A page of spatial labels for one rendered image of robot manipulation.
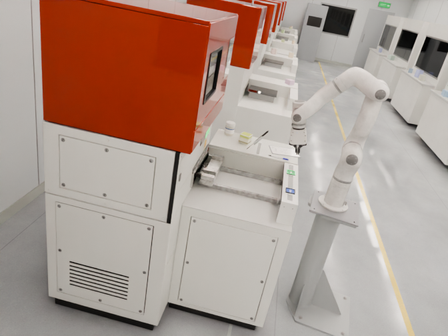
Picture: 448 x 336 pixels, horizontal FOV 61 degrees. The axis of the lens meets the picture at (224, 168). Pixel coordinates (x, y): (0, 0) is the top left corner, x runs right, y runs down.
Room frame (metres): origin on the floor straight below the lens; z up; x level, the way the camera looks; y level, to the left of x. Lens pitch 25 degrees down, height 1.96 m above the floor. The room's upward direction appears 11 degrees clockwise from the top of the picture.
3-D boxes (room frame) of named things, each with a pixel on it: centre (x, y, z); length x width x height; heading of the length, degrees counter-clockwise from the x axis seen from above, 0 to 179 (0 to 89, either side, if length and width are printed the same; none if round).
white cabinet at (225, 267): (2.27, -0.17, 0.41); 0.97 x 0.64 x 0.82; 175
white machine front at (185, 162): (2.03, 0.18, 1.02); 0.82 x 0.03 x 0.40; 175
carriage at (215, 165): (2.23, 0.07, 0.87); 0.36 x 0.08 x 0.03; 175
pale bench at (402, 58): (10.73, -4.33, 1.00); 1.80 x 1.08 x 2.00; 175
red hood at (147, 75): (2.06, 0.49, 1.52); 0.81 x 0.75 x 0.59; 175
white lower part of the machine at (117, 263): (2.06, 0.52, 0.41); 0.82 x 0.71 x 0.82; 175
